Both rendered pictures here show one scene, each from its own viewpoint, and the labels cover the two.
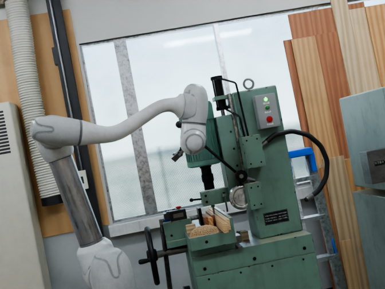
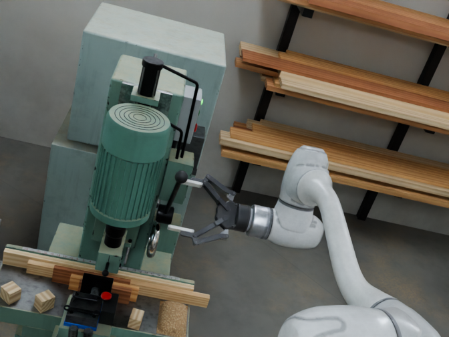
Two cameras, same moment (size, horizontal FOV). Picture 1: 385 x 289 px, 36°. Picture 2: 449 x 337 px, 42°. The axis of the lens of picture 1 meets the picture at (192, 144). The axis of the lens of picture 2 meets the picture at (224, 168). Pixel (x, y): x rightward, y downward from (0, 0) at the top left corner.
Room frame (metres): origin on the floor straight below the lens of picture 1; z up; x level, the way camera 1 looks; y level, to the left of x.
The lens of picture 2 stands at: (2.77, 1.37, 2.19)
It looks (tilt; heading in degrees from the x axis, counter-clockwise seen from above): 29 degrees down; 267
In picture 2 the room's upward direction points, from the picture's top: 17 degrees clockwise
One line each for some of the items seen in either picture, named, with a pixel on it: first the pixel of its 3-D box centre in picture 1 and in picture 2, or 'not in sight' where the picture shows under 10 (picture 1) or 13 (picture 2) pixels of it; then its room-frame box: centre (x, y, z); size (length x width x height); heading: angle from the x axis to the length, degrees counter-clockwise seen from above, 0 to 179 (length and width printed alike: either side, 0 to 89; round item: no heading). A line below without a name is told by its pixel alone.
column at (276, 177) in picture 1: (263, 161); (129, 170); (2.98, -0.33, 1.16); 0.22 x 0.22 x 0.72; 6
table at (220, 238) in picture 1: (195, 233); (89, 315); (2.95, 0.07, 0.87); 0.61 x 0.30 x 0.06; 6
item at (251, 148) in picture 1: (252, 151); (177, 176); (2.81, -0.27, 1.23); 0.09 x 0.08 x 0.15; 96
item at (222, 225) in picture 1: (216, 221); (119, 283); (2.90, -0.05, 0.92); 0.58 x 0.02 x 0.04; 6
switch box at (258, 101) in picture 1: (266, 111); (187, 114); (2.84, -0.38, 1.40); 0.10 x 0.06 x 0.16; 96
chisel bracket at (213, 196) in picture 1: (215, 198); (111, 251); (2.94, -0.06, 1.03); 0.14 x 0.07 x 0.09; 96
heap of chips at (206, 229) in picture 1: (203, 229); (174, 314); (2.71, 0.02, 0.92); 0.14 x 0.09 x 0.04; 96
